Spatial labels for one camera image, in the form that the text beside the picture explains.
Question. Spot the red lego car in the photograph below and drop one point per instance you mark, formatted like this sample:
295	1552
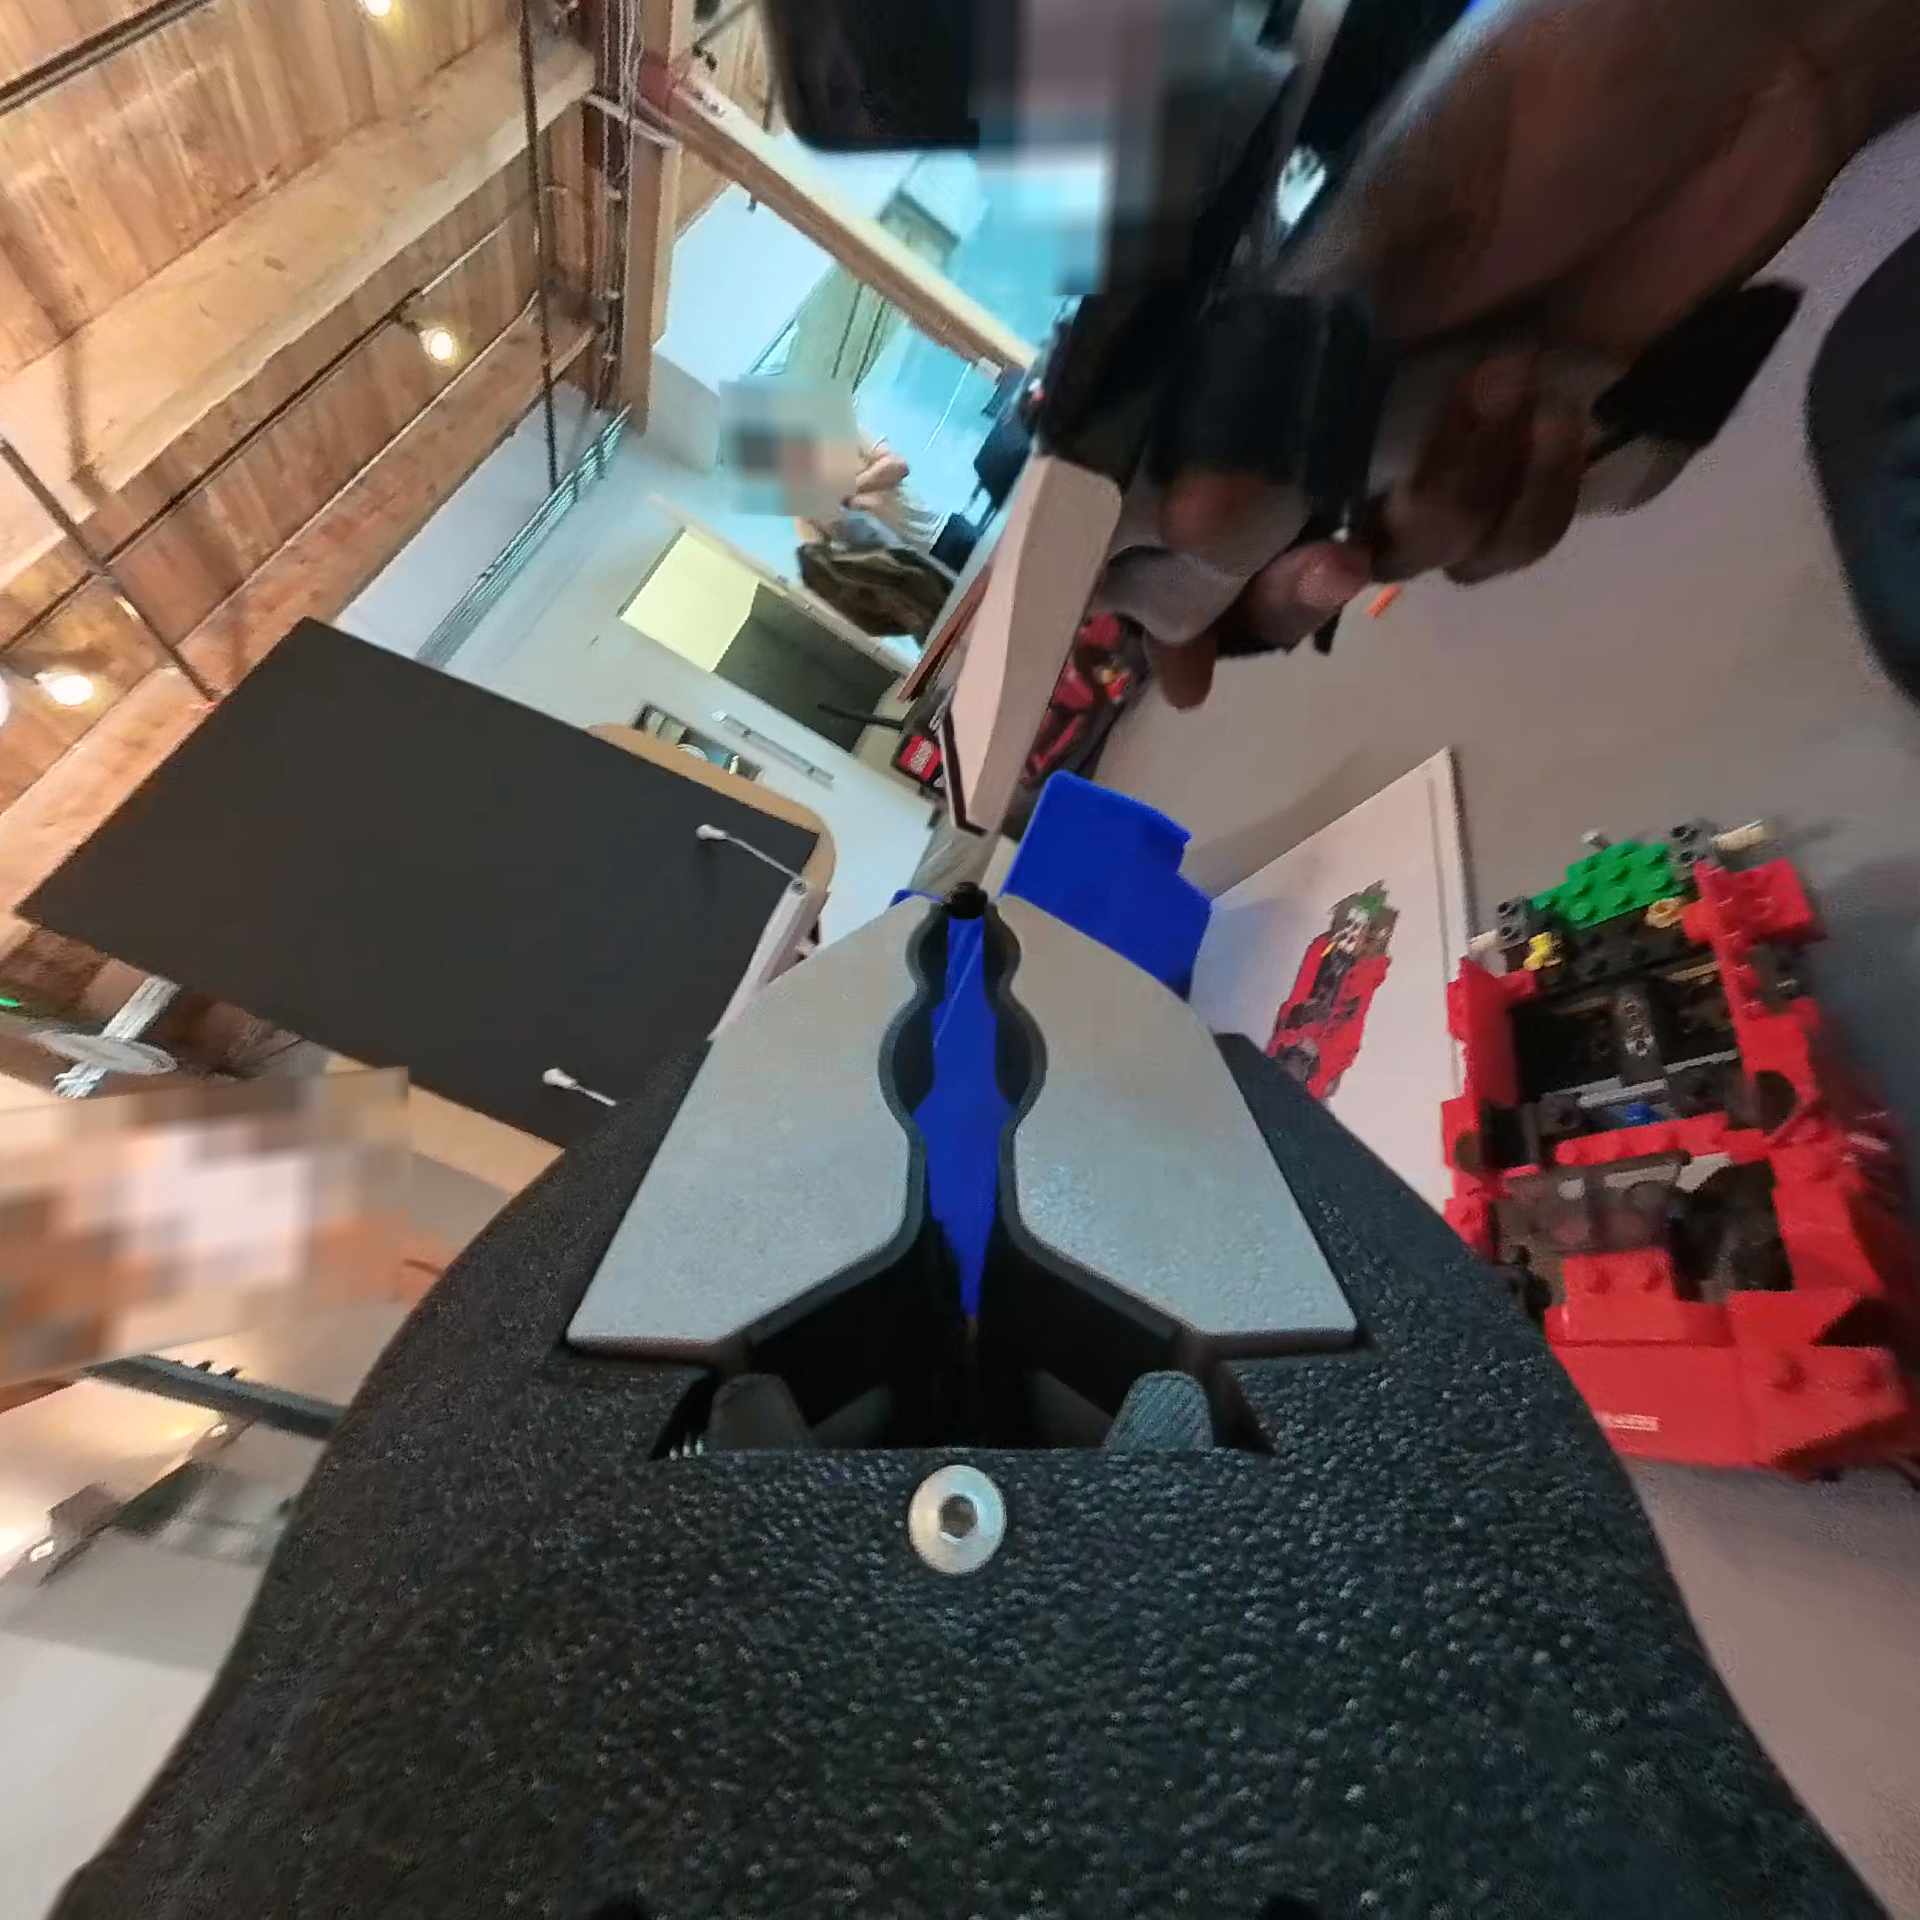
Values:
1651	1350

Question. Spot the lego instruction booklet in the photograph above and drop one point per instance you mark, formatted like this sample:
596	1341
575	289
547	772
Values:
1348	870

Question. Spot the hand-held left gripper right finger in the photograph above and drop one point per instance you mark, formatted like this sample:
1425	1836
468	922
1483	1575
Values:
1170	1184

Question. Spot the blue plastic storage bin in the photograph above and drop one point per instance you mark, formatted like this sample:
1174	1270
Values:
1119	885

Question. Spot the lego set box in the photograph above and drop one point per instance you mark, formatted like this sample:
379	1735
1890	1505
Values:
1080	692

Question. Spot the black display board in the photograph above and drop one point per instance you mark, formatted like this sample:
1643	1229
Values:
375	870

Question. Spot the white board holder bar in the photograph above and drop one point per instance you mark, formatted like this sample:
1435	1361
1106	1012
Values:
780	945

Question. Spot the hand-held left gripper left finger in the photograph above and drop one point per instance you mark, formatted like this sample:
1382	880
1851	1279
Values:
750	1172

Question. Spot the person's right hand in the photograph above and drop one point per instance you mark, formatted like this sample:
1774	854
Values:
1500	224

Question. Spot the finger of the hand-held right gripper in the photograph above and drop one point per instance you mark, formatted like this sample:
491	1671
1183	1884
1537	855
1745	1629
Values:
1035	629

